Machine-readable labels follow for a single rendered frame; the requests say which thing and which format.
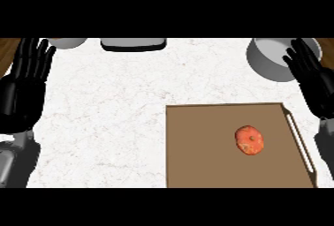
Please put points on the grey pot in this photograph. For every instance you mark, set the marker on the grey pot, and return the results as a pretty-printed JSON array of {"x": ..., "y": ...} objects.
[{"x": 272, "y": 58}]

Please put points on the orange squash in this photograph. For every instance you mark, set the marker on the orange squash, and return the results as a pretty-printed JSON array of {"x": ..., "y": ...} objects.
[{"x": 249, "y": 140}]

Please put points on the grey bowl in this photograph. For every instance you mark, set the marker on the grey bowl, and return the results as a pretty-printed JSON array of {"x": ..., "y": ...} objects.
[{"x": 65, "y": 42}]

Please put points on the black and grey appliance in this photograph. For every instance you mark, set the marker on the black and grey appliance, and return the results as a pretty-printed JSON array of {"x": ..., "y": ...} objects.
[{"x": 133, "y": 44}]

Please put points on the brown tray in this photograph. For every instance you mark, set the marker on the brown tray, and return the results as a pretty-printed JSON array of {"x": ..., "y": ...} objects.
[{"x": 235, "y": 150}]

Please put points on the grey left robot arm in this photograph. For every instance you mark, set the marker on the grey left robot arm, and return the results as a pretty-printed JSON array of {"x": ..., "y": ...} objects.
[{"x": 15, "y": 160}]

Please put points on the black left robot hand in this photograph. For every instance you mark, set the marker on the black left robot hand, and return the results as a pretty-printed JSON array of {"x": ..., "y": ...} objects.
[{"x": 19, "y": 97}]

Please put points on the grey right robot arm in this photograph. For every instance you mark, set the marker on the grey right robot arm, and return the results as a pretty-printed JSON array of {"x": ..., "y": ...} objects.
[{"x": 325, "y": 144}]

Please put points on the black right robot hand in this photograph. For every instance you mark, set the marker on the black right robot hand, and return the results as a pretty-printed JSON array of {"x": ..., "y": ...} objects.
[{"x": 316, "y": 88}]

